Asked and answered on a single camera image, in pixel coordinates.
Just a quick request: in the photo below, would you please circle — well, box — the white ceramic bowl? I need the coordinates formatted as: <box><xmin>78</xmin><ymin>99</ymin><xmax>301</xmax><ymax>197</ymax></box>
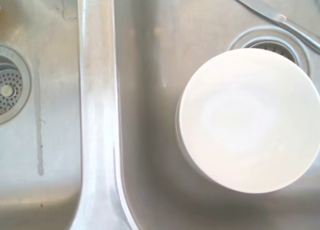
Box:
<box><xmin>175</xmin><ymin>48</ymin><xmax>320</xmax><ymax>193</ymax></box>

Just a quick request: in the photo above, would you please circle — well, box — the perforated metal drain strainer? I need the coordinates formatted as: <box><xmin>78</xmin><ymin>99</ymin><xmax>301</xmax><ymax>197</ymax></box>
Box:
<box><xmin>0</xmin><ymin>44</ymin><xmax>33</xmax><ymax>126</ymax></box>

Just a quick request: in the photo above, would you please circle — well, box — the silver butter knife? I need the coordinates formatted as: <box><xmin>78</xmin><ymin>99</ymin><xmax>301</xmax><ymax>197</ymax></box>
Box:
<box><xmin>221</xmin><ymin>0</ymin><xmax>320</xmax><ymax>53</ymax></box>

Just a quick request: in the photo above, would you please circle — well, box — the stainless steel double sink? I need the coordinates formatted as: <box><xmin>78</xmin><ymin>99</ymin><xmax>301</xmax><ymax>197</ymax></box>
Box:
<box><xmin>0</xmin><ymin>0</ymin><xmax>320</xmax><ymax>230</ymax></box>

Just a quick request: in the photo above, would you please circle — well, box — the metal sink drain ring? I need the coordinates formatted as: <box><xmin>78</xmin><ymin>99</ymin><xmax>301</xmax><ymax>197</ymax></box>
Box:
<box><xmin>227</xmin><ymin>25</ymin><xmax>315</xmax><ymax>76</ymax></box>

